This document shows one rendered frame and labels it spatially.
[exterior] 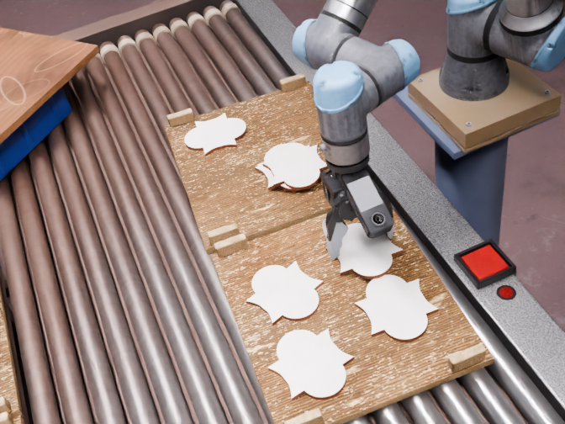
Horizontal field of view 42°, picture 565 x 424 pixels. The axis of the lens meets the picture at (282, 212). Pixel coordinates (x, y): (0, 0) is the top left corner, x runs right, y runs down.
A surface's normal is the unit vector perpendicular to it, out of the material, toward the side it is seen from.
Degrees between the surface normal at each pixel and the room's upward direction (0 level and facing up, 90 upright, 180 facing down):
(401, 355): 0
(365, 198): 26
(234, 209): 0
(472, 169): 90
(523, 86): 1
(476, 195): 90
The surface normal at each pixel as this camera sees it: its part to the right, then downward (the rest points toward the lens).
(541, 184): -0.14, -0.69
